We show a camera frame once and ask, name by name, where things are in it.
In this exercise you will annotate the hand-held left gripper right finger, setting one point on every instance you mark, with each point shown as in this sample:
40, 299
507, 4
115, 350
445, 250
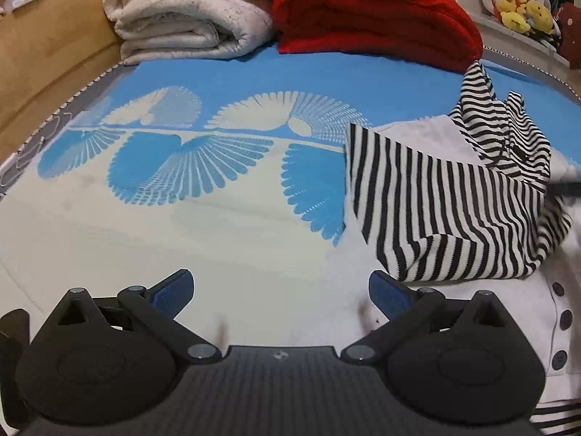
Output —
388, 294

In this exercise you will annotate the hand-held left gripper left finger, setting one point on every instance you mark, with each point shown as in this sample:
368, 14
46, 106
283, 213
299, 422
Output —
172, 293

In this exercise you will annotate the cream folded blanket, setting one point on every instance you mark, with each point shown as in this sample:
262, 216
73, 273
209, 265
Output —
190, 13

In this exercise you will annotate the yellow round plush toy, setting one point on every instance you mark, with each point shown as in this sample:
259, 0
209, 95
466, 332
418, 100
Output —
540, 14

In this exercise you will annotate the blue white printed bed mat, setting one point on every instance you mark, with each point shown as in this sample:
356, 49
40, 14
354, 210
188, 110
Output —
204, 236

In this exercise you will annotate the black white striped baby garment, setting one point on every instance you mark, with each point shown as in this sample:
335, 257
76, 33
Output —
431, 200

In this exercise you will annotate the red folded blanket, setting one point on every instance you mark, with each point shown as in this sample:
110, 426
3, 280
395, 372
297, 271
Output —
372, 13

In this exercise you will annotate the dark red cushion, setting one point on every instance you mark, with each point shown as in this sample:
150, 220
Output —
571, 29

